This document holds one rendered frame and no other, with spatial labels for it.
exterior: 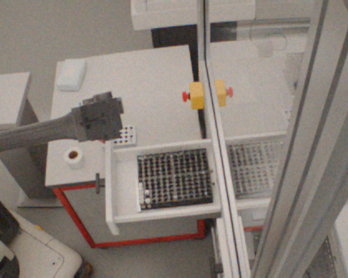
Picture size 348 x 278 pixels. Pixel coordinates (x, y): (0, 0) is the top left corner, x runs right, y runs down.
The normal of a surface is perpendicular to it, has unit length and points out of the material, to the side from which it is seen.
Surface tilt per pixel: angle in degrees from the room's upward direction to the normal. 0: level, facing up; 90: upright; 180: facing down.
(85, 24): 0
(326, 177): 90
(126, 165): 0
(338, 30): 90
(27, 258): 0
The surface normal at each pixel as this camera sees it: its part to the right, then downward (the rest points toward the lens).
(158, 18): 0.12, 0.86
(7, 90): 0.00, -0.49
